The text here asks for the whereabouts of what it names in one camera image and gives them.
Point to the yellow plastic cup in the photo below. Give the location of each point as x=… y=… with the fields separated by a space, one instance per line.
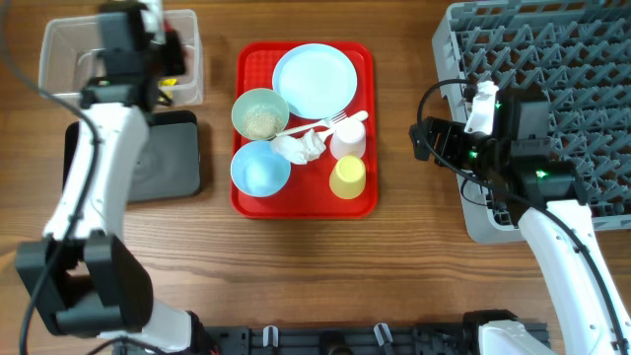
x=348 y=178

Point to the green bowl with rice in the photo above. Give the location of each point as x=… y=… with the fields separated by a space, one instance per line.
x=259 y=114

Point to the red plastic tray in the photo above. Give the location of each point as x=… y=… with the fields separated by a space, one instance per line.
x=307 y=194

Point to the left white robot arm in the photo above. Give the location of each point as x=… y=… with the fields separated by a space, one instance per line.
x=82 y=279

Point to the grey dishwasher rack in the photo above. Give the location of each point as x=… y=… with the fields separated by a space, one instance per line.
x=577 y=53

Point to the white plastic fork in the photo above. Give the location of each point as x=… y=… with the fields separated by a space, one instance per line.
x=328 y=123

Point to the yellow snack wrapper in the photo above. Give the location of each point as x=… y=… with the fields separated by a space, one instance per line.
x=168 y=82

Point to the light blue plate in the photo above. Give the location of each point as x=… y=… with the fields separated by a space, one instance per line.
x=315 y=80

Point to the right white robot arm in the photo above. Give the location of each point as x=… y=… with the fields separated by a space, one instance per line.
x=504 y=147

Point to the white tissue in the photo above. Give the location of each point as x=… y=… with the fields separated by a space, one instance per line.
x=299 y=151

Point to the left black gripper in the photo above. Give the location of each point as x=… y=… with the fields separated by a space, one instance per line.
x=175 y=47

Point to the light blue bowl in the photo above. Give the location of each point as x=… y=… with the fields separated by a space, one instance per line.
x=258 y=171

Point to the white plastic spoon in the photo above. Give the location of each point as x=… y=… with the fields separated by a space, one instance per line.
x=350 y=129

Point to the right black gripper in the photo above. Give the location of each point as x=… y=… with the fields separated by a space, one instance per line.
x=452 y=132

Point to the black bin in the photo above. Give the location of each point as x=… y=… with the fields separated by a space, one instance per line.
x=139 y=156

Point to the clear plastic bin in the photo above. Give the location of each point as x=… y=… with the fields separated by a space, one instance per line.
x=68 y=58

